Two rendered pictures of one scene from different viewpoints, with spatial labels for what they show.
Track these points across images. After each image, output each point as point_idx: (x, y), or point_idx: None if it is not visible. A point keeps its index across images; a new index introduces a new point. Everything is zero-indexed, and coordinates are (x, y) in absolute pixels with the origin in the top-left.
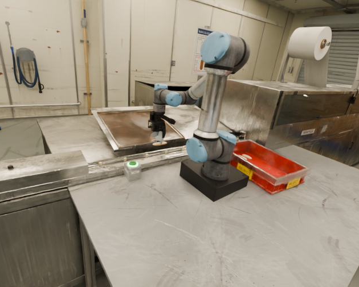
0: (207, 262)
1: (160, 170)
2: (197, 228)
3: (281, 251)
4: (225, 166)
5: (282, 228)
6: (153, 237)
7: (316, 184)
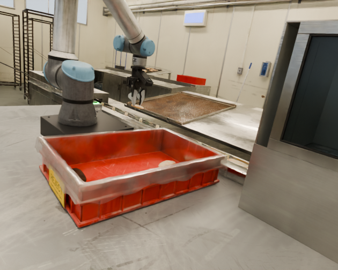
0: None
1: None
2: (4, 124)
3: None
4: (63, 104)
5: None
6: (7, 114)
7: (67, 259)
